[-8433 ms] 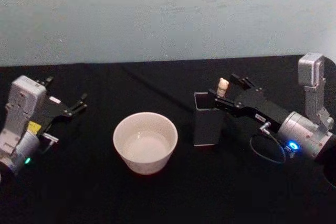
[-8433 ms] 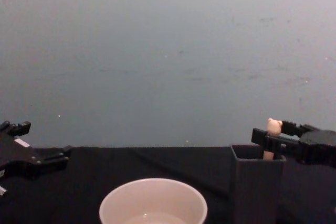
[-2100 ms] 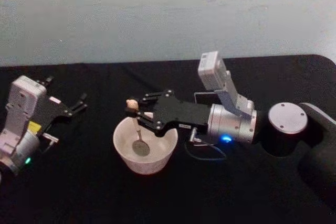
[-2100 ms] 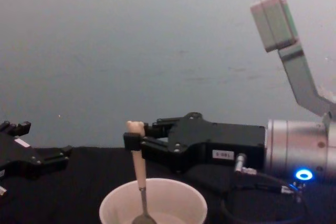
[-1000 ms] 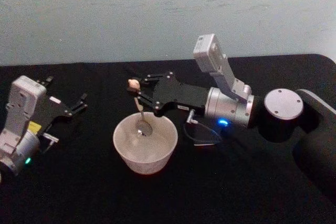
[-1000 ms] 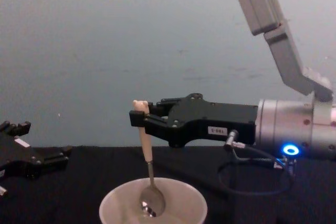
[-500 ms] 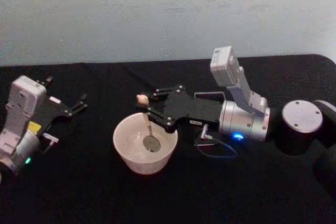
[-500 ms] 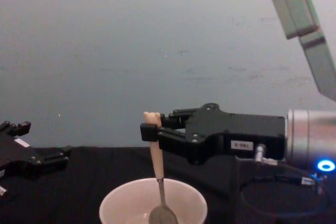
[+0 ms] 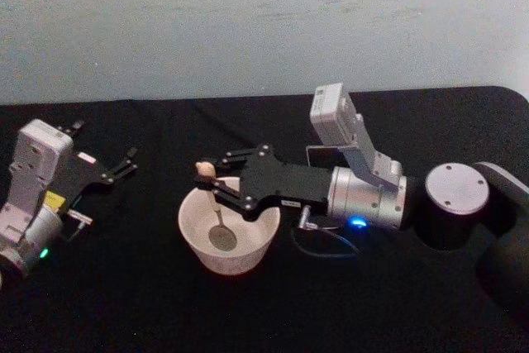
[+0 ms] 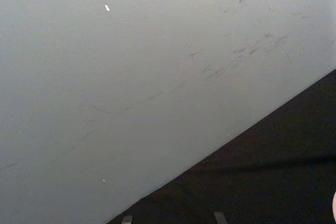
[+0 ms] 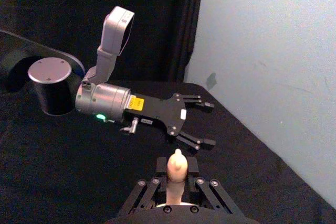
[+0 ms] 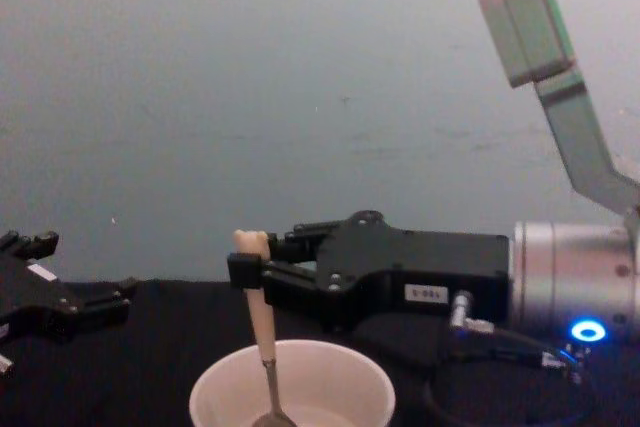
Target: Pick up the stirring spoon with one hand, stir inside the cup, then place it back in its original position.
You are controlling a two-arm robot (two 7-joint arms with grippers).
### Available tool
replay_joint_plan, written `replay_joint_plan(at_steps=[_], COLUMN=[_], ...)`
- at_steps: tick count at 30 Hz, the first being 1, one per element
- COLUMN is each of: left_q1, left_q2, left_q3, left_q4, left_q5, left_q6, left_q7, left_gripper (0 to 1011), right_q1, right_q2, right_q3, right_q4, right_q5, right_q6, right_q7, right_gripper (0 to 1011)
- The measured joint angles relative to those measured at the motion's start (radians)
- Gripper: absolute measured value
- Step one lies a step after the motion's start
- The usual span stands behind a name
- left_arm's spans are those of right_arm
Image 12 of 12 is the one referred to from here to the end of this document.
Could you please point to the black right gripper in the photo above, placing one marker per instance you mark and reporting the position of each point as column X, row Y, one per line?
column 425, row 262

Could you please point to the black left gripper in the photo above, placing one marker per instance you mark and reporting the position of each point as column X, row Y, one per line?
column 35, row 302

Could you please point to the black table cloth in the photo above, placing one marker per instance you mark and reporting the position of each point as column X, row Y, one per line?
column 150, row 372

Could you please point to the white cup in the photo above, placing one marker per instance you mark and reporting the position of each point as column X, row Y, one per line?
column 345, row 387

